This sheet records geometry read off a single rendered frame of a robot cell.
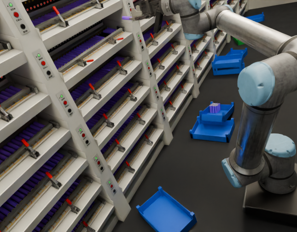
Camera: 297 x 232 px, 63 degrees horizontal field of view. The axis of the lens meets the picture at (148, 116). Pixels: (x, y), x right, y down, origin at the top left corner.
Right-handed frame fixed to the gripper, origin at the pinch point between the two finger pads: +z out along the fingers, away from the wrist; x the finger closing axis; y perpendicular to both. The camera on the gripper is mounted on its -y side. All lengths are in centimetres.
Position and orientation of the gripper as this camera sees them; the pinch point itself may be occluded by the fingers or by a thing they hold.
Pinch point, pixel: (132, 18)
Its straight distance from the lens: 138.1
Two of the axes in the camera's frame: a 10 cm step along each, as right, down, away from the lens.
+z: -8.3, -0.3, 5.5
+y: -3.1, -8.0, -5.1
